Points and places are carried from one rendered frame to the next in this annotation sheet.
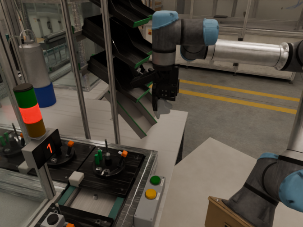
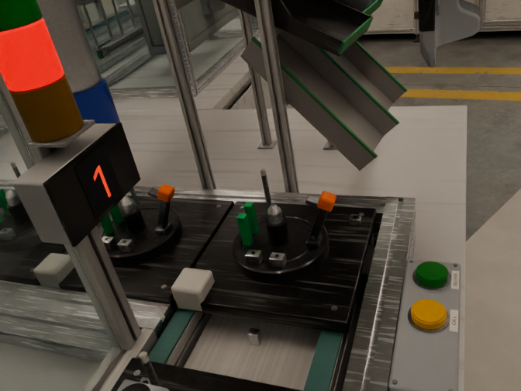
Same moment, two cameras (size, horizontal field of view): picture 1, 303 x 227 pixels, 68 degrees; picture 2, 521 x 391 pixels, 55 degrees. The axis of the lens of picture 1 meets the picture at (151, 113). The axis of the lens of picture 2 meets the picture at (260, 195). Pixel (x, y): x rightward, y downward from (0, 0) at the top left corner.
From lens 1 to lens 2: 0.30 m
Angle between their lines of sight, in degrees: 9
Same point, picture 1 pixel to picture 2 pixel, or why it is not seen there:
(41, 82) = (79, 76)
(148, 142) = (373, 188)
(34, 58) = (56, 15)
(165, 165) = (439, 240)
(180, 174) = (491, 261)
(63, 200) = (163, 350)
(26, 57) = not seen: hidden behind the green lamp
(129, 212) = (372, 375)
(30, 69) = not seen: hidden behind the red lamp
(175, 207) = (504, 355)
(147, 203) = (423, 344)
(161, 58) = not seen: outside the picture
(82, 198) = (217, 344)
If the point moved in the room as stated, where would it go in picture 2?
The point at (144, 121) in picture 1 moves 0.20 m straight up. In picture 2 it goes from (362, 125) to (355, 12)
